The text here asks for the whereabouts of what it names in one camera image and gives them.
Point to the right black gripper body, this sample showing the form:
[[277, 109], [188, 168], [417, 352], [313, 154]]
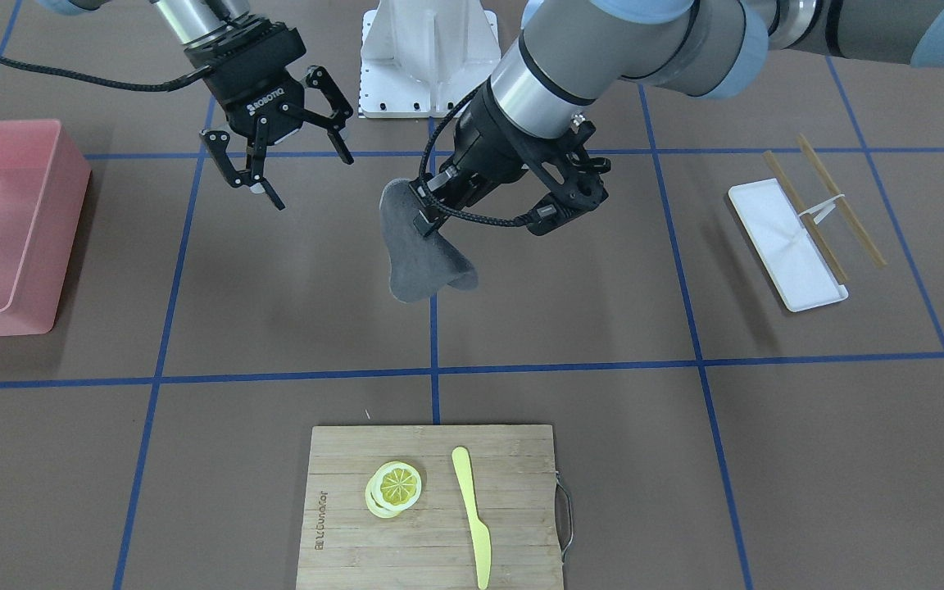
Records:
[[257, 97]]

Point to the pink plastic bin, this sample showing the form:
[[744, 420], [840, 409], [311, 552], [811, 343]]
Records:
[[43, 181]]

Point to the wooden rack rod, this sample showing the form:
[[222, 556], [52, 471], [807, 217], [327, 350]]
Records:
[[841, 202], [806, 219]]

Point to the wooden rack rod outer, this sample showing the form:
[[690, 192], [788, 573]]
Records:
[[841, 202]]

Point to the wooden rack rod inner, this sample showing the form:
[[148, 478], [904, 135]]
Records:
[[806, 219]]

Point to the white rectangular tray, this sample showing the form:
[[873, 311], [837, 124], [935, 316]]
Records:
[[792, 258]]

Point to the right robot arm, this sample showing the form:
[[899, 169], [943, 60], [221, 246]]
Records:
[[324, 107]]

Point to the grey cloth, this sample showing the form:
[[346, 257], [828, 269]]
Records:
[[420, 265]]

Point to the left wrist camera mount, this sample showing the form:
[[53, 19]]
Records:
[[573, 178]]

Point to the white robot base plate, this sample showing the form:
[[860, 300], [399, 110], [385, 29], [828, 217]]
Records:
[[419, 58]]

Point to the bamboo cutting board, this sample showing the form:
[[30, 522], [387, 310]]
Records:
[[429, 545]]

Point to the yellow lemon slices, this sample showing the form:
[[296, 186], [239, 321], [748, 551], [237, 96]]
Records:
[[392, 489]]

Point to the yellow plastic knife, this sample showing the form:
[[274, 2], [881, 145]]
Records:
[[479, 533]]

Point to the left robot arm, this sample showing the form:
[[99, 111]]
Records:
[[568, 53]]

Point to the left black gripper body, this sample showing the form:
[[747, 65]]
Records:
[[492, 141]]

